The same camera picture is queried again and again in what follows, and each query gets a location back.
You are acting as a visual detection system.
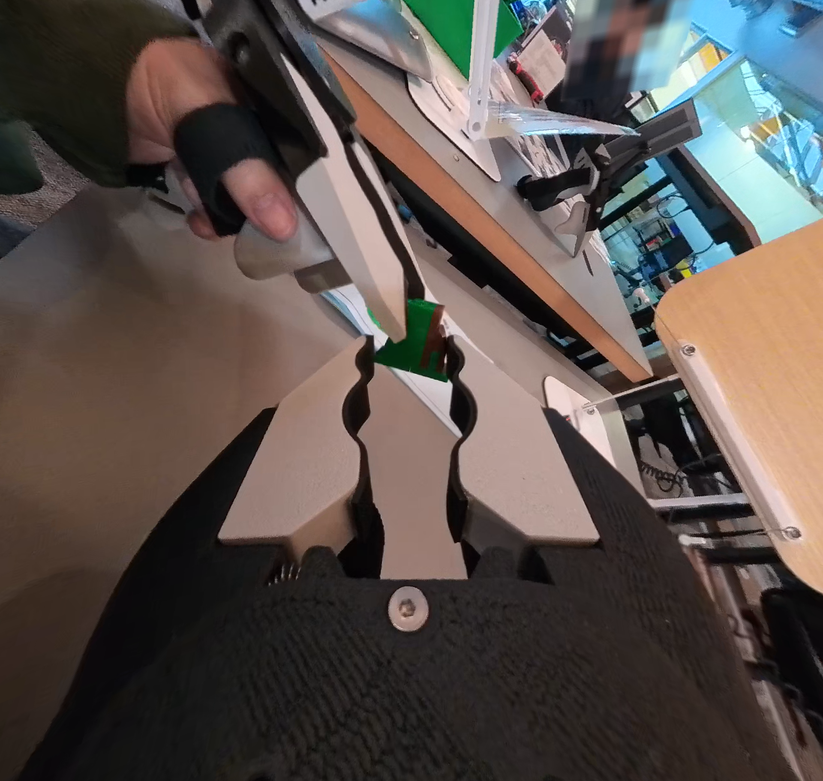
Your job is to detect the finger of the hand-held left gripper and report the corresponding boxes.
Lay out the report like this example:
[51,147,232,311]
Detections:
[389,196,427,301]
[283,57,414,339]

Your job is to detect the person's left forearm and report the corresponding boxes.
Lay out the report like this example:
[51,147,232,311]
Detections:
[0,0,203,190]

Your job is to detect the black and white gripper device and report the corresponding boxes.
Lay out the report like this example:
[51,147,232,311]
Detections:
[517,141,644,259]

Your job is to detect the lego instruction booklet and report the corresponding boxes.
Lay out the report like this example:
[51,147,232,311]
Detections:
[320,286,465,438]

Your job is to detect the green and brown lego assembly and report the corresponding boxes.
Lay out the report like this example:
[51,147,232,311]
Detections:
[373,299,449,383]

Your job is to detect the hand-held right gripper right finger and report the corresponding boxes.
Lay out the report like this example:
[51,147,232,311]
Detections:
[445,336,603,552]

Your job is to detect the person's left hand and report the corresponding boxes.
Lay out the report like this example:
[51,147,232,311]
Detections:
[125,38,300,242]

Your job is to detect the dark grey monitor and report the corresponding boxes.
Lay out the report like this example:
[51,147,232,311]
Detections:
[601,99,703,159]

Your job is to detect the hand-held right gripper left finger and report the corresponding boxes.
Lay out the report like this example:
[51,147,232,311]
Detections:
[217,336,375,552]

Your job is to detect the clear plastic bag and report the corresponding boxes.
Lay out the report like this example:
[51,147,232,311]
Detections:
[485,101,640,140]

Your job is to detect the green storage bin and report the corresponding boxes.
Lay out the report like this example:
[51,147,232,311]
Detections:
[397,0,525,84]

